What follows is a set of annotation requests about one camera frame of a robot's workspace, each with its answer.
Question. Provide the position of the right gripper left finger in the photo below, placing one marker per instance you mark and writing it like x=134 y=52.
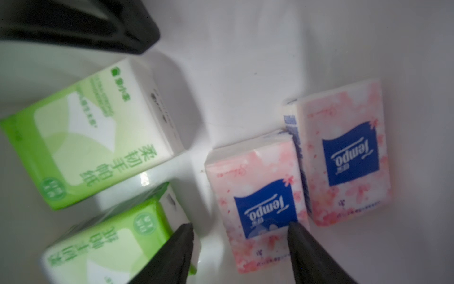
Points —
x=172 y=262

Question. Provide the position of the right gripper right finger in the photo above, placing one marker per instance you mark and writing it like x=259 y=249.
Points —
x=311 y=263

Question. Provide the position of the pink tempo pack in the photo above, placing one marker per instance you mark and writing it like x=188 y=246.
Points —
x=258 y=186
x=341 y=145

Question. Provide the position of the white plastic storage box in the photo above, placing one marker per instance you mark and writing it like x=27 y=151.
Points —
x=224 y=68

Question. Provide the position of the green tissue pack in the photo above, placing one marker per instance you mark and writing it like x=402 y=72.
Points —
x=112 y=247
x=96 y=133

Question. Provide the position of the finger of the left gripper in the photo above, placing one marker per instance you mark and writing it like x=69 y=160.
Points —
x=113 y=26

